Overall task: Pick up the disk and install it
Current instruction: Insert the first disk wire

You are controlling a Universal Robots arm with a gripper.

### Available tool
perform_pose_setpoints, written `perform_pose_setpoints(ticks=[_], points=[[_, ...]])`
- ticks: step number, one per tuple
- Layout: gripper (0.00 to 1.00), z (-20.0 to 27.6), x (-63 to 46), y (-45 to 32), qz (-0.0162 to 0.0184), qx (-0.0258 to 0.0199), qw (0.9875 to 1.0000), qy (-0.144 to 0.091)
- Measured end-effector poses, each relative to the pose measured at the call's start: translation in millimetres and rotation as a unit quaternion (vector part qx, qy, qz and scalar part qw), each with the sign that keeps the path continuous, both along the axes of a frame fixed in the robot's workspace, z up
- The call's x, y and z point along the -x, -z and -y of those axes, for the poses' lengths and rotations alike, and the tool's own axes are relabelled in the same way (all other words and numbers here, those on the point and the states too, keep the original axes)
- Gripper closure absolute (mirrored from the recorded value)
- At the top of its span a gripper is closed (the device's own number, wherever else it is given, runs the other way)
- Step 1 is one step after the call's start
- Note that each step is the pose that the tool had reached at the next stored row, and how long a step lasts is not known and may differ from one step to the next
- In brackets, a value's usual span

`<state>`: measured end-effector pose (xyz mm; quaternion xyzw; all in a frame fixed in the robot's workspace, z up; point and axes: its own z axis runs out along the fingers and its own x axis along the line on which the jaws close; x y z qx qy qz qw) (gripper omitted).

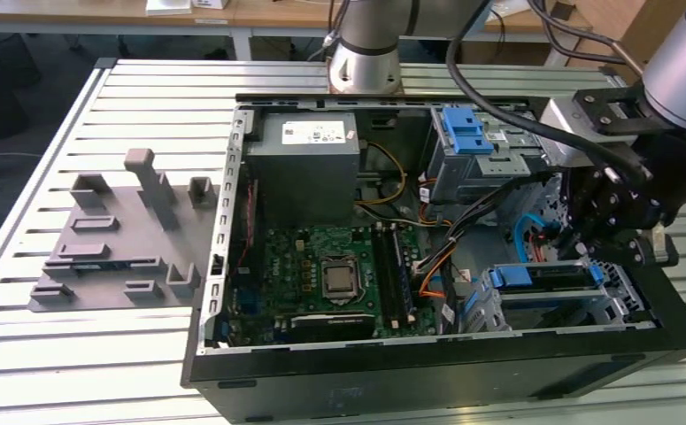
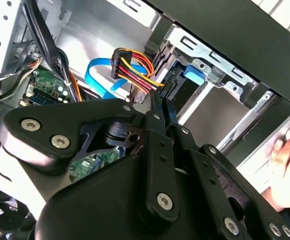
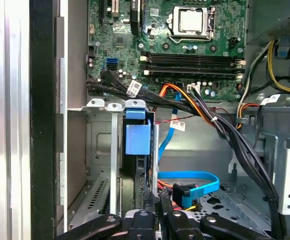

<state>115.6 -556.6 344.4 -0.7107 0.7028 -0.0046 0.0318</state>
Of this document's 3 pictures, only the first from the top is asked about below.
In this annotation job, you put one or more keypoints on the hard disk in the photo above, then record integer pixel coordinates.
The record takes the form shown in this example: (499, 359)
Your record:
(507, 276)

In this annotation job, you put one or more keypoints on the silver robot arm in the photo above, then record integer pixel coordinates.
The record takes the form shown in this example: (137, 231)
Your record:
(366, 53)

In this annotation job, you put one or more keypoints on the grey disk bay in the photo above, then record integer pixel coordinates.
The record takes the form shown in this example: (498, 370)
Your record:
(555, 305)

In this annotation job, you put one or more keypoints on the wooden cabinet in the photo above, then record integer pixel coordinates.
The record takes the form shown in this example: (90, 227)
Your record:
(643, 17)

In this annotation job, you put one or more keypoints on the grey drive cage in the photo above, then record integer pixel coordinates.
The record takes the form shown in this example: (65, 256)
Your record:
(454, 177)

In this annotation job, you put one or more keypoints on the black RAM slot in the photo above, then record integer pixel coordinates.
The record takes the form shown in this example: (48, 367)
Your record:
(380, 274)
(388, 274)

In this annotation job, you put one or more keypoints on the CPU socket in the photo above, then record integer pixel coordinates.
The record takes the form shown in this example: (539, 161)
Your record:
(340, 262)

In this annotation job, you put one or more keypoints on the silver CPU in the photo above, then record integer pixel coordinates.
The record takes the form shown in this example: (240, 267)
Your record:
(340, 280)

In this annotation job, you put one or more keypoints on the grey power supply unit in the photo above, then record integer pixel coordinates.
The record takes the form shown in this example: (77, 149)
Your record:
(300, 186)

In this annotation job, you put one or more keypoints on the black graphics card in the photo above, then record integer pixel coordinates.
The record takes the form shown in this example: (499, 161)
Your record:
(329, 325)

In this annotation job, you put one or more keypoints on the green motherboard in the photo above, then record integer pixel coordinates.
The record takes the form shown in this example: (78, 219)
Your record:
(289, 265)

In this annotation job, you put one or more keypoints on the black PC case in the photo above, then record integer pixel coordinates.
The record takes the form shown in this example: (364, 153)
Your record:
(378, 385)

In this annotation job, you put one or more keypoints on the white box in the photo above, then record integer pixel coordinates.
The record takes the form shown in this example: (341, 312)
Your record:
(168, 6)
(209, 3)

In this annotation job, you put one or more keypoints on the grey parts rack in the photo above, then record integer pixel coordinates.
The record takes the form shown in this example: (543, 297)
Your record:
(124, 239)

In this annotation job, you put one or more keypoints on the wooden desk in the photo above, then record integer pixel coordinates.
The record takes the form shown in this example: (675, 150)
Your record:
(82, 20)

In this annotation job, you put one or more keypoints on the silver wrist camera block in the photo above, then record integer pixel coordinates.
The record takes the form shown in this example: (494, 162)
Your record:
(560, 119)

